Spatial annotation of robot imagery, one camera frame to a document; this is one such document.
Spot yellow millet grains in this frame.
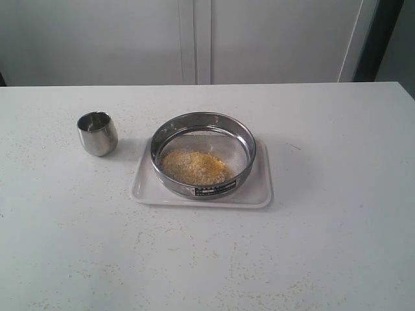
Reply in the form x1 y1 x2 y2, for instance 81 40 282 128
160 149 230 185

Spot stainless steel cup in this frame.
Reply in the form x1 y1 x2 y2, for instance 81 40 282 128
77 111 118 157

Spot round stainless steel sieve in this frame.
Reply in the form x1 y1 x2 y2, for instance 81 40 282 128
150 112 257 200

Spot white plastic tray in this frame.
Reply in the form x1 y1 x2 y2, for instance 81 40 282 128
130 138 273 209

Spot white cabinet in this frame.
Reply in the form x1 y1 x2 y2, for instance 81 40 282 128
1 1 379 86

